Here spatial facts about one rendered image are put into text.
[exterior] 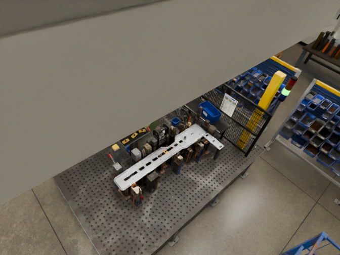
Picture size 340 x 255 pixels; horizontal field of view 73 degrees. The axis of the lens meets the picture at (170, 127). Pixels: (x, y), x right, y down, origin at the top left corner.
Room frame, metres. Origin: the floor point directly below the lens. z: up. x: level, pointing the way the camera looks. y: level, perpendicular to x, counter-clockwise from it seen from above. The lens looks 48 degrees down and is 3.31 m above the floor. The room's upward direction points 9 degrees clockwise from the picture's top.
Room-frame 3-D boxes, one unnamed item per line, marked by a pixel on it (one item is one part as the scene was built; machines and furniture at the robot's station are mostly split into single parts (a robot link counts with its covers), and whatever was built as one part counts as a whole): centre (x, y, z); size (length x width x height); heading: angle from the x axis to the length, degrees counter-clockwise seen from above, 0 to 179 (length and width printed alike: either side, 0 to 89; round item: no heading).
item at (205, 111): (2.41, -0.51, 1.10); 0.30 x 0.17 x 0.13; 41
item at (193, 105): (2.48, -0.43, 1.02); 0.90 x 0.22 x 0.03; 50
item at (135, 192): (1.10, 0.24, 0.88); 0.15 x 0.11 x 0.36; 50
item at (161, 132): (1.87, 0.10, 0.94); 0.18 x 0.13 x 0.49; 140
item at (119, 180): (1.64, 0.01, 1.00); 1.38 x 0.22 x 0.02; 140
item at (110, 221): (1.78, -0.01, 0.68); 2.56 x 1.61 x 0.04; 138
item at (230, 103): (2.38, -0.73, 1.30); 0.23 x 0.02 x 0.31; 50
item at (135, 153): (1.52, 0.34, 0.90); 0.13 x 0.10 x 0.41; 50
